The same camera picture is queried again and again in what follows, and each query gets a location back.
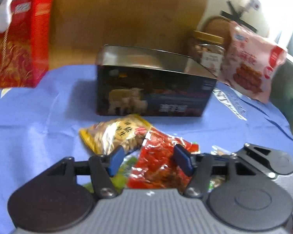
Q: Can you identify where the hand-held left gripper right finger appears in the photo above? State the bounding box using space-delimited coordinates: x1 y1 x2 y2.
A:
174 145 257 199

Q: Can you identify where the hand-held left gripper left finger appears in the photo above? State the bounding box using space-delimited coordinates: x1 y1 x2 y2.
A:
32 146 126 199

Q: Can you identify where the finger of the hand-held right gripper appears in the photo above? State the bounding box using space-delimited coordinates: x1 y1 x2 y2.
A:
235 143 275 174

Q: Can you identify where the green snack packet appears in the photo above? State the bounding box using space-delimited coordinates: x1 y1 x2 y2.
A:
84 155 138 194

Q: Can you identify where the red snack packet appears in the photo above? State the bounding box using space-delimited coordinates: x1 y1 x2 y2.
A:
127 129 201 190

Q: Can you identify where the yellow snack packet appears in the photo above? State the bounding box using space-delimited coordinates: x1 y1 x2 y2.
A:
79 114 153 155

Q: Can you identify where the clear snack packet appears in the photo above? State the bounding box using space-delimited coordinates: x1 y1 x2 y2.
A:
207 145 232 192

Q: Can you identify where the dark cardboard box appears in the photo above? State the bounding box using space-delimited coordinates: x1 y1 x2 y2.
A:
96 45 219 117

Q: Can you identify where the dark cabinet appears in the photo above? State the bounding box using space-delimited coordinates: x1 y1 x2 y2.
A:
268 28 293 150

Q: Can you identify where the blue printed tablecloth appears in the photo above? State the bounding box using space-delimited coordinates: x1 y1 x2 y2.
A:
0 64 293 234

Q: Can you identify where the pink snack bag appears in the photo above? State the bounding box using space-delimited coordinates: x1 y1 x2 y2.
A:
221 21 288 103

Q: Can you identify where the nut jar with gold lid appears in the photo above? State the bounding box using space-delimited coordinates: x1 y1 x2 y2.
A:
188 30 225 76

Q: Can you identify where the wooden cutting board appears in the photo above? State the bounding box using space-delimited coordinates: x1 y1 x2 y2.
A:
197 16 233 42

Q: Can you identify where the red gift bag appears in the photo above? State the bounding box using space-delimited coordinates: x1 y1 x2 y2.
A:
0 0 53 89

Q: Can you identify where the wooden panel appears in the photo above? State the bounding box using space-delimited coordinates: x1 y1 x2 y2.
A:
43 0 212 67

